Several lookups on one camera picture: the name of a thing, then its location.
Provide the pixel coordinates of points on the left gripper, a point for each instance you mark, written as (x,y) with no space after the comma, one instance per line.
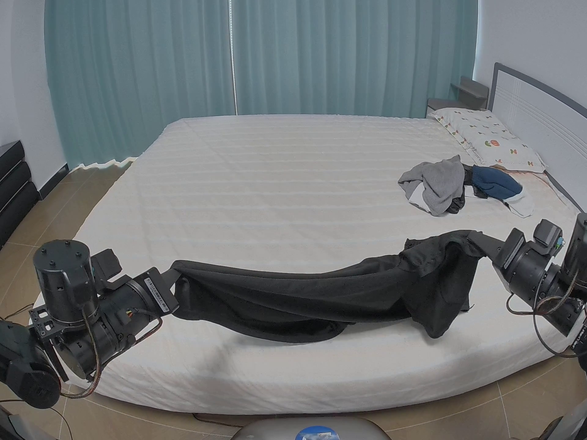
(137,310)

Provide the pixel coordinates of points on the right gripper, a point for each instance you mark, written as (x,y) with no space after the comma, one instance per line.
(527,277)

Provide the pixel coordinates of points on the black T-shirt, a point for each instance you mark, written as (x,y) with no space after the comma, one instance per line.
(298,300)

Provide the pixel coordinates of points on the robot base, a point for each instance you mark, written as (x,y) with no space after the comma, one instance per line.
(312,431)

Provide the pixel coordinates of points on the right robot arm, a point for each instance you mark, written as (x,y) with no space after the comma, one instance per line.
(566,312)

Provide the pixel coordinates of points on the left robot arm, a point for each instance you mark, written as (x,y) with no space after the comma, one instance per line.
(64,282)

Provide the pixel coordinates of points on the bed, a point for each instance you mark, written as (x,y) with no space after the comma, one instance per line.
(275,177)

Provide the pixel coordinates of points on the white knit garment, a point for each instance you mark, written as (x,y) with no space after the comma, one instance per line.
(520,206)

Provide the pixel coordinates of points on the dark blue garment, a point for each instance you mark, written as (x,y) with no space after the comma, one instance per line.
(497,184)

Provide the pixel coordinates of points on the black garment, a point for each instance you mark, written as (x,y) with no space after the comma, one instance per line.
(455,205)

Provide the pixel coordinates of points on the grey garment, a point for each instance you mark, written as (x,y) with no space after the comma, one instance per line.
(442,181)

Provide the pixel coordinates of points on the white printed pillow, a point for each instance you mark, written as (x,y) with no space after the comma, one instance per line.
(490,138)

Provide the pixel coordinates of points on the black chest of drawers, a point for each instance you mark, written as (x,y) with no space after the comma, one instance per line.
(13,186)

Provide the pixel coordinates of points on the grey bedside table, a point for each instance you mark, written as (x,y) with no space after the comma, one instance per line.
(472,90)

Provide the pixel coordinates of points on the blue-green curtain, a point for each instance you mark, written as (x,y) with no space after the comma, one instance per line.
(137,62)
(353,39)

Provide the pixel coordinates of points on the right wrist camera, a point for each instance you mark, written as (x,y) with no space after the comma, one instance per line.
(548,236)

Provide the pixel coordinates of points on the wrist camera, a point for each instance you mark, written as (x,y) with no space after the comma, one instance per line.
(108,266)
(548,236)

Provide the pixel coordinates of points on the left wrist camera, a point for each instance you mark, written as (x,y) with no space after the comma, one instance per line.
(108,266)

